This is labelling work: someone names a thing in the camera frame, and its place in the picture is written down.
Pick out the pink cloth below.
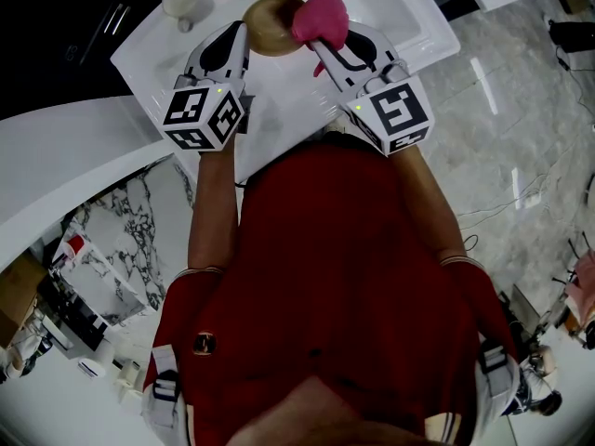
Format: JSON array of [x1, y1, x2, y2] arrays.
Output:
[[291, 0, 350, 78]]

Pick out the person's red shirt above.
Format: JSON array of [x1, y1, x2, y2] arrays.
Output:
[[142, 139, 522, 446]]

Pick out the white curved bathtub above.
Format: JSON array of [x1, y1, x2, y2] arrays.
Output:
[[0, 95, 173, 273]]

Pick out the white sink with drainboard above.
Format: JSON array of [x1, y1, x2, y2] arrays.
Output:
[[110, 0, 461, 183]]

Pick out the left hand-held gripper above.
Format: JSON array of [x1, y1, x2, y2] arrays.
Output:
[[161, 19, 257, 152]]

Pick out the red plastic cup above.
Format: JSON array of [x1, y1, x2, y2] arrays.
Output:
[[62, 233, 87, 257]]

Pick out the person's right forearm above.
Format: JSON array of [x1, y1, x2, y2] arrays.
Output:
[[389, 145, 469, 264]]

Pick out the marble-patterned box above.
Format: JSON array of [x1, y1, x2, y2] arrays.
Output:
[[48, 223, 148, 327]]

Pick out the grey shoulder strap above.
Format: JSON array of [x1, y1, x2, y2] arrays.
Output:
[[151, 345, 185, 436], [476, 339, 522, 417]]

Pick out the white blue striped bundle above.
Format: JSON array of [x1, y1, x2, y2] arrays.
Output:
[[509, 344, 563, 417]]

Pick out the cardboard box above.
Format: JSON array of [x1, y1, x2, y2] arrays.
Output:
[[0, 253, 47, 348]]

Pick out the crumpled white plastic bag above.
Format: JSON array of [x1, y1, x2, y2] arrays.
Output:
[[0, 332, 50, 380]]

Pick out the tan wooden bowl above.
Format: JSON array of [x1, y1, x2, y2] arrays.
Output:
[[241, 0, 308, 59]]

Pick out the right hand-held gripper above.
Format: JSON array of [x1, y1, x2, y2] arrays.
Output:
[[309, 20, 437, 158]]

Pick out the pink fabric on stand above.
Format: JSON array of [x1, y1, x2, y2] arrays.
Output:
[[564, 248, 595, 315]]

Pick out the person's left forearm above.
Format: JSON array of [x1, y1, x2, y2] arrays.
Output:
[[186, 135, 243, 276]]

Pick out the black cabinet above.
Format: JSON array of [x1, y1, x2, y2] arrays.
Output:
[[0, 0, 205, 123]]

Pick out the grey metal panel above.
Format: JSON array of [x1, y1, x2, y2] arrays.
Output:
[[510, 284, 543, 329]]

